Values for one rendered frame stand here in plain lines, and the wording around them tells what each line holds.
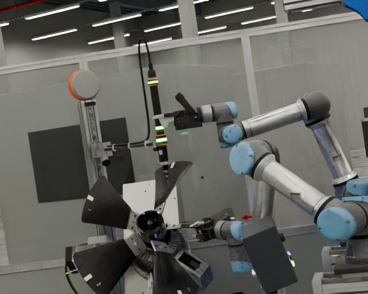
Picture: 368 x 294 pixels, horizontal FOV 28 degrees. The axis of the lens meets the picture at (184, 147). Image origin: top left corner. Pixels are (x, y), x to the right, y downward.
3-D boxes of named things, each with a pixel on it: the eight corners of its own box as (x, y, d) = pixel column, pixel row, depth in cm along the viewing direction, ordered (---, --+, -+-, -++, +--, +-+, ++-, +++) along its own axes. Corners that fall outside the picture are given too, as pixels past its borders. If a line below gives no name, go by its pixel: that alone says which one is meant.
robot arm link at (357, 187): (355, 214, 300) (350, 182, 300) (344, 212, 314) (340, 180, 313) (383, 210, 302) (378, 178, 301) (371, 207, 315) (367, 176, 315)
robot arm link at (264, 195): (266, 133, 287) (253, 251, 297) (250, 136, 278) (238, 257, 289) (291, 139, 279) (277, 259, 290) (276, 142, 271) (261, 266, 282)
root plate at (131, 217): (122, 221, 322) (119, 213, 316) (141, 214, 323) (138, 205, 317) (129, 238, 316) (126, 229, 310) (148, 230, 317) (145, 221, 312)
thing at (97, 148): (92, 159, 368) (89, 143, 367) (104, 157, 371) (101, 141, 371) (100, 158, 359) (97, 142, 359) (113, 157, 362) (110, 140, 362)
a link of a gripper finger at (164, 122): (154, 129, 306) (176, 126, 308) (152, 115, 306) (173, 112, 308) (153, 129, 309) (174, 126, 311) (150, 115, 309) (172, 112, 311)
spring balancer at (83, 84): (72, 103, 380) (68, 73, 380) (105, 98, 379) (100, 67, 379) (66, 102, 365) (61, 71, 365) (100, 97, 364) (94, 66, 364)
